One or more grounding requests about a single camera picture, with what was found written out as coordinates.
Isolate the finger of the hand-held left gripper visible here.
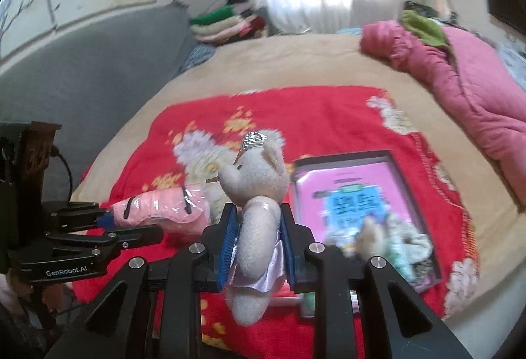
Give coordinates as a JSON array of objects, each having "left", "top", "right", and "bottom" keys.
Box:
[
  {"left": 49, "top": 201, "right": 111, "bottom": 234},
  {"left": 96, "top": 225, "right": 165, "bottom": 251}
]

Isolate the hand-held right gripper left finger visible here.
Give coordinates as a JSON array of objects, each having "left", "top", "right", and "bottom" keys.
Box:
[{"left": 43, "top": 203, "right": 239, "bottom": 359}]

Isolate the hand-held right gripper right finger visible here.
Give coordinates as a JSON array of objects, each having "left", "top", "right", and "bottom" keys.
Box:
[{"left": 279, "top": 203, "right": 473, "bottom": 359}]

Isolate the beige teddy bear purple dress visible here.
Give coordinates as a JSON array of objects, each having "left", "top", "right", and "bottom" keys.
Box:
[{"left": 218, "top": 131, "right": 288, "bottom": 327}]

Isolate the pink packet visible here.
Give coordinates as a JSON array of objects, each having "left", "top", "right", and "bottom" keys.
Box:
[{"left": 108, "top": 184, "right": 212, "bottom": 242}]

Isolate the red box with pink inside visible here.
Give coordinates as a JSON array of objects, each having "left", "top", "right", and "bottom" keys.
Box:
[{"left": 288, "top": 149, "right": 444, "bottom": 294}]

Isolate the green white tissue pack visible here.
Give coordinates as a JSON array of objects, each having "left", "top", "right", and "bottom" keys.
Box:
[
  {"left": 382, "top": 244, "right": 416, "bottom": 278},
  {"left": 300, "top": 291, "right": 319, "bottom": 319}
]

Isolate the red floral blanket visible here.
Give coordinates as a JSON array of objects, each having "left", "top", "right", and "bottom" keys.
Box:
[{"left": 72, "top": 86, "right": 479, "bottom": 359}]

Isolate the leopard print scrunchie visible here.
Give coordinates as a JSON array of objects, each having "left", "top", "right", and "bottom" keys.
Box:
[{"left": 407, "top": 256, "right": 438, "bottom": 286}]

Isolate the grey quilted headboard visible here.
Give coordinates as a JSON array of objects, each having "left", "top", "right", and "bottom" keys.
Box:
[{"left": 0, "top": 0, "right": 198, "bottom": 195}]

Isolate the beige bed sheet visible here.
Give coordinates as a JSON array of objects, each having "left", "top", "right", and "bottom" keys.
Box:
[{"left": 70, "top": 33, "right": 526, "bottom": 323}]

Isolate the blue patterned cloth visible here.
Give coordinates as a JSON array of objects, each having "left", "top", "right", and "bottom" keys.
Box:
[{"left": 181, "top": 43, "right": 216, "bottom": 70}]

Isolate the pink folded garment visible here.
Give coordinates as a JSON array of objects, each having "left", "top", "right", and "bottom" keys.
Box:
[{"left": 197, "top": 28, "right": 251, "bottom": 43}]

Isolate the dark red folded garment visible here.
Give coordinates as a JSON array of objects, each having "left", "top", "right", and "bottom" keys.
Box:
[{"left": 242, "top": 14, "right": 268, "bottom": 35}]

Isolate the green folded garment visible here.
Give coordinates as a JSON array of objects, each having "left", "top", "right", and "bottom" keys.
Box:
[{"left": 191, "top": 8, "right": 243, "bottom": 25}]

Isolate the pink quilt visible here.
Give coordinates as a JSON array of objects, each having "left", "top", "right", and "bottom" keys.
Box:
[{"left": 359, "top": 20, "right": 526, "bottom": 214}]

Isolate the green cloth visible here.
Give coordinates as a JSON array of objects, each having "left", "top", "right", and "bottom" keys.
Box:
[{"left": 398, "top": 9, "right": 450, "bottom": 48}]

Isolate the dark patterned cloth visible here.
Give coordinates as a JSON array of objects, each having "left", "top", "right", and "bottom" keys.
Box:
[{"left": 402, "top": 1, "right": 436, "bottom": 15}]

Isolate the black cable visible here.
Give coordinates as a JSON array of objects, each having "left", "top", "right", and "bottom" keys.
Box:
[{"left": 51, "top": 146, "right": 75, "bottom": 204}]

